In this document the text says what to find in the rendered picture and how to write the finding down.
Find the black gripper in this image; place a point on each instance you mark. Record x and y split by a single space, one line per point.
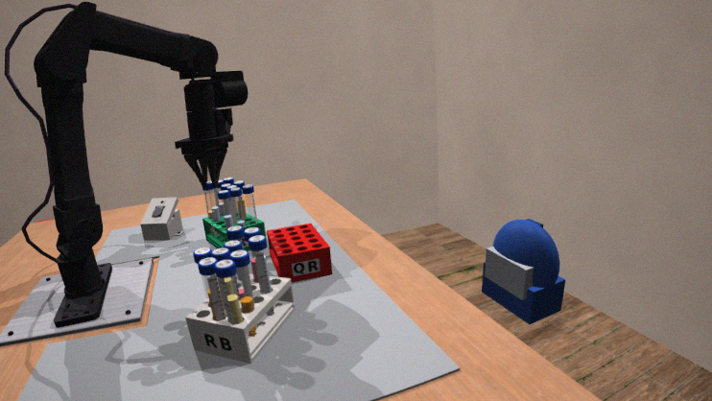
202 133

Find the green tube rack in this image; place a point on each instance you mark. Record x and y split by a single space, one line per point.
219 227

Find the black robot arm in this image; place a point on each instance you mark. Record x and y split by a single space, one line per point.
63 62

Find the white test tube rack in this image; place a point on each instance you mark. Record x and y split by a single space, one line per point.
224 339

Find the grey bench mat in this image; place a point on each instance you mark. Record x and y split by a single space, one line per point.
345 341

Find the red tube rack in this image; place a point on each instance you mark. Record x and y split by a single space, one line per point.
310 254

